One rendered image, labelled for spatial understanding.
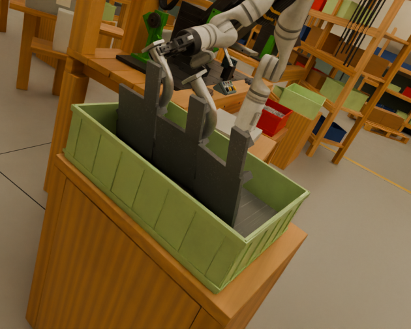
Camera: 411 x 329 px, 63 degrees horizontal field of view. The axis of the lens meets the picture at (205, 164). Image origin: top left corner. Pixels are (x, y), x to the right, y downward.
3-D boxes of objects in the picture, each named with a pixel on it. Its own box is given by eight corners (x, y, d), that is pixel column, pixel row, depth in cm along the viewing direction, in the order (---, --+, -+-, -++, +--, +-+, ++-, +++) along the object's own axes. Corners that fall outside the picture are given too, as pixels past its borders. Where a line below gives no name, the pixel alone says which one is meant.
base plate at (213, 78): (250, 80, 259) (251, 78, 258) (179, 93, 164) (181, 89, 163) (205, 58, 270) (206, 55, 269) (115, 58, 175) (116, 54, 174)
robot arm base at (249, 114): (255, 129, 155) (271, 96, 147) (248, 133, 148) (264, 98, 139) (238, 119, 158) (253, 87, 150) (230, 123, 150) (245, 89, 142)
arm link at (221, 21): (207, 25, 113) (241, -1, 110) (221, 47, 114) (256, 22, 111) (203, 21, 106) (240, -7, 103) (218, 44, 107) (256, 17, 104)
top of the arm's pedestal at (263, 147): (273, 148, 167) (277, 141, 165) (258, 168, 139) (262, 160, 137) (218, 120, 174) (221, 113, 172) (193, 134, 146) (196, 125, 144)
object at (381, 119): (384, 128, 833) (395, 113, 814) (406, 143, 766) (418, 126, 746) (346, 115, 796) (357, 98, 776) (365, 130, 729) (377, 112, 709)
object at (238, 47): (256, 57, 213) (258, 53, 212) (248, 57, 200) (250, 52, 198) (206, 33, 224) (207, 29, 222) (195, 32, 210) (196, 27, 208)
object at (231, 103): (265, 100, 278) (274, 84, 271) (173, 138, 149) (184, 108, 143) (251, 93, 282) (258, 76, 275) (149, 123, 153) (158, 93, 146)
